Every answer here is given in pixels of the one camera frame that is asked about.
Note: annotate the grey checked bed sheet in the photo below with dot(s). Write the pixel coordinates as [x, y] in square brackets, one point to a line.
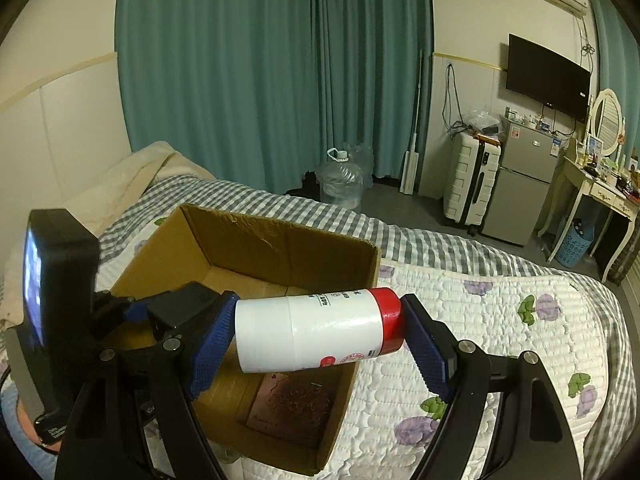
[421, 247]

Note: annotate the white oval vanity mirror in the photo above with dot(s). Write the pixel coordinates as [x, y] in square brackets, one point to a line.
[605, 121]

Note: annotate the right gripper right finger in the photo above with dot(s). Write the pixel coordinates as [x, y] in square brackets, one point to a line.
[531, 438]

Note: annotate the blue waste basket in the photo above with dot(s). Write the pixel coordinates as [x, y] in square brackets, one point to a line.
[578, 239]

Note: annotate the black wall television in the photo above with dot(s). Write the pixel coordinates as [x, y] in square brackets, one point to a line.
[547, 77]

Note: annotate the white bottle red cap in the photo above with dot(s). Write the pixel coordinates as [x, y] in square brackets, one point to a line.
[292, 333]

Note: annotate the grey mini fridge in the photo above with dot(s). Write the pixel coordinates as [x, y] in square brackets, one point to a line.
[527, 166]

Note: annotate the green curtain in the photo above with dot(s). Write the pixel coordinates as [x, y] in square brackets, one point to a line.
[619, 65]
[257, 91]

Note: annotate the brown cardboard box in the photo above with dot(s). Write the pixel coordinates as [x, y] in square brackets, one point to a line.
[254, 257]

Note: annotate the white dressing table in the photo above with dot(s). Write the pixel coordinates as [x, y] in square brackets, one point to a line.
[594, 199]

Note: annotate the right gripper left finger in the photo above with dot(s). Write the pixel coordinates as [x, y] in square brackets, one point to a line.
[125, 389]

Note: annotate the white suitcase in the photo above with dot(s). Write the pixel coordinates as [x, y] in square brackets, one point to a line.
[473, 167]

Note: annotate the clear water jug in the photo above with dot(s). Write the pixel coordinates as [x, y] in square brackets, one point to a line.
[340, 180]

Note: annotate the beige pillow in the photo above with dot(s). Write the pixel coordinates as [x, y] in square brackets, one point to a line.
[99, 206]

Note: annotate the green right curtain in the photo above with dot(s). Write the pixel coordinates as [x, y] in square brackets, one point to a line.
[619, 65]

